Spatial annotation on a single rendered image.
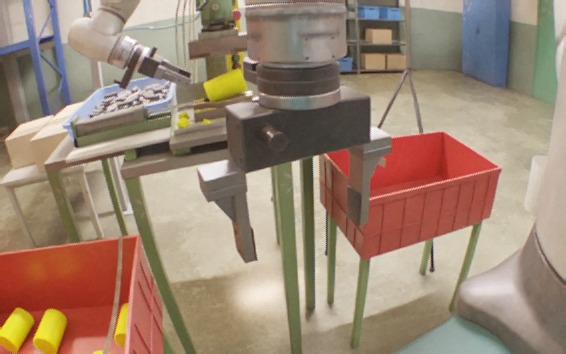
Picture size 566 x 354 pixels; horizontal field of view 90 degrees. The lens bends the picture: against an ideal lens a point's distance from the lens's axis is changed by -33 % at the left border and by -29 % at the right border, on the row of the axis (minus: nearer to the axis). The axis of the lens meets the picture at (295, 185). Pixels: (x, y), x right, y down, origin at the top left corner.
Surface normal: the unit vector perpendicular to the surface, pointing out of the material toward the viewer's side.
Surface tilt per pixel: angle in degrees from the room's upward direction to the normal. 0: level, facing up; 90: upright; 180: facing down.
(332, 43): 90
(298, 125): 90
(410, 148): 90
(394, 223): 90
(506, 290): 14
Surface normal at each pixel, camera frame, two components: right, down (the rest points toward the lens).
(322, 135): 0.44, 0.41
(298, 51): 0.00, 0.47
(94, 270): 0.25, 0.44
